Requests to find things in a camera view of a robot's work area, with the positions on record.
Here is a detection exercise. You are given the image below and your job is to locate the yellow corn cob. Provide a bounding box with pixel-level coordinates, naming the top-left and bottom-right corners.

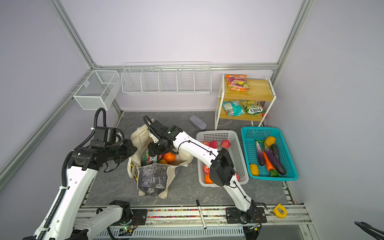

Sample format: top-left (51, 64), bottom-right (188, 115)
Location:
top-left (250, 164), bottom-right (259, 177)

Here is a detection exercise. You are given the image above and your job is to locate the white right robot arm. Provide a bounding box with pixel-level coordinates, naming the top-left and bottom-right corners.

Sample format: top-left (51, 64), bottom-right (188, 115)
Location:
top-left (143, 116), bottom-right (266, 225)

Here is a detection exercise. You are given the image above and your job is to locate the orange pink snack bag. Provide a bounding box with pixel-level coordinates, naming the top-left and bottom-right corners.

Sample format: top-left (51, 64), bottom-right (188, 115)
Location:
top-left (225, 75), bottom-right (250, 92)

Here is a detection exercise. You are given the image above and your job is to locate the orange carrot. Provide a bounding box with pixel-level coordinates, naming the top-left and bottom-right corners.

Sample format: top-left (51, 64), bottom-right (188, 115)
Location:
top-left (263, 151), bottom-right (280, 178)

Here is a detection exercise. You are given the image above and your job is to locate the small orange pumpkin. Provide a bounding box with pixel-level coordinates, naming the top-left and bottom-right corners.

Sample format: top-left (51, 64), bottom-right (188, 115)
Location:
top-left (163, 152), bottom-right (176, 164)

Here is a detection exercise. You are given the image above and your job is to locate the yellow bell pepper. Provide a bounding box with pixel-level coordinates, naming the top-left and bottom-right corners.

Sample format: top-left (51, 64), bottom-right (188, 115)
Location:
top-left (264, 136), bottom-right (276, 148)

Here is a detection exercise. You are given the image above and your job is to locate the black tripod leg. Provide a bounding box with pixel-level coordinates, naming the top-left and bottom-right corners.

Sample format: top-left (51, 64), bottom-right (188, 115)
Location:
top-left (354, 221), bottom-right (384, 240)

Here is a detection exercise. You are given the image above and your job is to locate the cream canvas grocery bag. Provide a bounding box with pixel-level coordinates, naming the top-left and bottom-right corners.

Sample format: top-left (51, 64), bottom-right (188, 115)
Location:
top-left (127, 125), bottom-right (193, 199)

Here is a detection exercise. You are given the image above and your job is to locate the teal plastic basket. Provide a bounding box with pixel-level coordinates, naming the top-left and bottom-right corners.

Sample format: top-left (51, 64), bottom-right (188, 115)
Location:
top-left (241, 127), bottom-right (299, 181)

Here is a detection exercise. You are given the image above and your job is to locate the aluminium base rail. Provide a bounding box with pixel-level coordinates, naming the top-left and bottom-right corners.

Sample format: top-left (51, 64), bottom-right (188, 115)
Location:
top-left (73, 203), bottom-right (313, 240)

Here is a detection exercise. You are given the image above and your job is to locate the black white marker pen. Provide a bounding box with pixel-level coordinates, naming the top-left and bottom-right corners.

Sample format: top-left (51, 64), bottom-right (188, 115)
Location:
top-left (196, 200), bottom-right (207, 230)

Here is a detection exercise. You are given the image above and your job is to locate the green Fox's candy bag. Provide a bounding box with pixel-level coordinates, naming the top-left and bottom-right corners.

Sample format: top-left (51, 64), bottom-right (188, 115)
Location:
top-left (240, 100), bottom-right (266, 116)

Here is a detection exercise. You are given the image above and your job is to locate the dark cucumber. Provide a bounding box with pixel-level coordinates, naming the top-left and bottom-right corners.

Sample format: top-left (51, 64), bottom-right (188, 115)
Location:
top-left (271, 144), bottom-right (281, 161)

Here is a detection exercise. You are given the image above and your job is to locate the grey fabric glasses case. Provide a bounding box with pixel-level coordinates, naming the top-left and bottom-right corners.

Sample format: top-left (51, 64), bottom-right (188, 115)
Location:
top-left (190, 115), bottom-right (208, 130)

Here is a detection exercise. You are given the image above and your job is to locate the white plastic basket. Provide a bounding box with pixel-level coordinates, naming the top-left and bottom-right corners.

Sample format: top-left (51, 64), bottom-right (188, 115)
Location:
top-left (196, 130), bottom-right (250, 187)

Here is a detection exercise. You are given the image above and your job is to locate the white mesh wall box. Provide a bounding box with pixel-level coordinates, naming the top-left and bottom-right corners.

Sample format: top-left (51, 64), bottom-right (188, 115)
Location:
top-left (74, 70), bottom-right (122, 111)

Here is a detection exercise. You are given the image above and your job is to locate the teal red snack bag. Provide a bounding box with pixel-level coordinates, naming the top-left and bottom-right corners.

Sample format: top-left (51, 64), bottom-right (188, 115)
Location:
top-left (141, 150), bottom-right (159, 167)

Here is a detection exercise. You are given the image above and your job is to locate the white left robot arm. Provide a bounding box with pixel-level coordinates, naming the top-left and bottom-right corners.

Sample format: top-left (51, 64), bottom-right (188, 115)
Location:
top-left (27, 108), bottom-right (137, 240)

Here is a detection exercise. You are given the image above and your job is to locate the white metal wooden shelf rack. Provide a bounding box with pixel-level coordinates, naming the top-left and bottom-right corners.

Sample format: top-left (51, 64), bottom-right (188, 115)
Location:
top-left (215, 75), bottom-right (277, 130)

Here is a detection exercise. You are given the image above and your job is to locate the white wire wall basket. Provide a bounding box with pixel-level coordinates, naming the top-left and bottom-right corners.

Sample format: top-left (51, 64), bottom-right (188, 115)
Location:
top-left (121, 62), bottom-right (212, 95)

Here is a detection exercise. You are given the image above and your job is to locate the light purple eggplant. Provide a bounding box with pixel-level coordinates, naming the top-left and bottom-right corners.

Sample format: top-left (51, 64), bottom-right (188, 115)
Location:
top-left (256, 142), bottom-right (266, 166)

